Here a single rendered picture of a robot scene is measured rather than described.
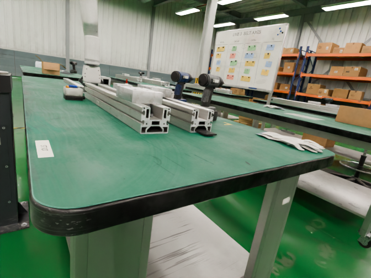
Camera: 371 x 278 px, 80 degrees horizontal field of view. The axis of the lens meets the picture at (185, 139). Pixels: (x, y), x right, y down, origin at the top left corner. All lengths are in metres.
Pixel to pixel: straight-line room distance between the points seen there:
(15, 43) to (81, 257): 12.05
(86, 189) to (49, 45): 12.15
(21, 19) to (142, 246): 12.16
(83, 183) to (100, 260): 0.19
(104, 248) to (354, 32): 11.76
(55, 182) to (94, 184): 0.06
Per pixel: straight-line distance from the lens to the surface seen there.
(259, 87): 3.90
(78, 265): 0.51
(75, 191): 0.37
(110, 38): 13.00
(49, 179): 0.41
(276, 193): 0.87
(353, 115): 2.46
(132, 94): 0.74
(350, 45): 10.66
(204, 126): 0.83
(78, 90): 1.27
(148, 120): 0.69
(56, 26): 12.54
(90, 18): 1.49
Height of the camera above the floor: 0.96
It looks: 15 degrees down
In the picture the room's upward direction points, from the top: 8 degrees clockwise
